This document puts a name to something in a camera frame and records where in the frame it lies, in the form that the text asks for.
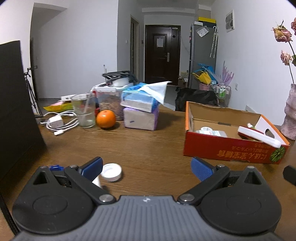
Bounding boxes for purple feather decoration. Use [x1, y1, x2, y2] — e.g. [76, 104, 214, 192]
[220, 61, 234, 86]

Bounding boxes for orange fruit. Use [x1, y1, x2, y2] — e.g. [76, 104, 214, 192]
[96, 110, 116, 128]

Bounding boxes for blue tissue pack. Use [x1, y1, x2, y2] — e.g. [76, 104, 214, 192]
[120, 81, 170, 113]

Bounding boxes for white charger with cable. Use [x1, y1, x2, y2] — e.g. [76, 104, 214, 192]
[39, 110, 79, 136]

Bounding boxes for grey refrigerator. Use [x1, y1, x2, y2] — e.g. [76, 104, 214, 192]
[188, 22, 216, 89]

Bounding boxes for clear food storage container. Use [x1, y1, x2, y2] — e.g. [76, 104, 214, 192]
[91, 83, 133, 121]

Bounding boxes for white cotton swab jar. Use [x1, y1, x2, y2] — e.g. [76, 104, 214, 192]
[195, 126, 227, 138]

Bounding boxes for black paper shopping bag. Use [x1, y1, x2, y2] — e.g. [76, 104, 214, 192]
[1, 40, 45, 180]

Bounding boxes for purple tissue pack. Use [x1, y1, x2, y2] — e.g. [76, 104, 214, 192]
[123, 108, 159, 131]

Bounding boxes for green spray bottle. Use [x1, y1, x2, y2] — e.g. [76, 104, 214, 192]
[247, 123, 256, 130]

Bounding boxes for black bag behind table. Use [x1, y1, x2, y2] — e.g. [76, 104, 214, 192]
[175, 87, 218, 112]

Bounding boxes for black headset on container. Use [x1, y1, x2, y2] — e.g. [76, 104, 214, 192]
[102, 70, 139, 85]

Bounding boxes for orange cardboard box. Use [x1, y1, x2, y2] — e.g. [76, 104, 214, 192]
[184, 101, 290, 164]

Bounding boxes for yellow blue bags pile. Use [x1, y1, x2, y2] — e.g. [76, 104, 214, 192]
[192, 63, 218, 85]

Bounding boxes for clear drinking glass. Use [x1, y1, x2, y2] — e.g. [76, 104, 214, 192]
[70, 92, 96, 128]

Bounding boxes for white small open bottle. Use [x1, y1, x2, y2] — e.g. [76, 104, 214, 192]
[92, 176, 101, 188]

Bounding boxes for yellow flat package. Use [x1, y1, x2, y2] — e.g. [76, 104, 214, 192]
[44, 101, 73, 113]

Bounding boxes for dark wooden door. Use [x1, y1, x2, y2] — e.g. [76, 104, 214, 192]
[144, 25, 181, 86]

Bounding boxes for white round lid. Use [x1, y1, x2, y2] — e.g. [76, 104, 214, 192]
[100, 163, 122, 182]

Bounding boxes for camera tripod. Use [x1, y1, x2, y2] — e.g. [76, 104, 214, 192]
[24, 68, 43, 118]

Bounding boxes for dried pink roses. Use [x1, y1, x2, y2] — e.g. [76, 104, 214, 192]
[271, 17, 296, 84]

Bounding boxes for red white lint brush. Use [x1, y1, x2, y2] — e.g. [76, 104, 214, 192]
[238, 126, 281, 148]

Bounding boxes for blue plastic cap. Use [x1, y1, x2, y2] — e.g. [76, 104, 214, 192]
[50, 165, 64, 171]

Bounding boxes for textured pink vase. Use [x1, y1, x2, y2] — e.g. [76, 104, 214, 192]
[280, 84, 296, 141]

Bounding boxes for wire rack with bottles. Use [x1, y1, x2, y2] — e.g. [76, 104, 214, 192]
[213, 85, 231, 108]

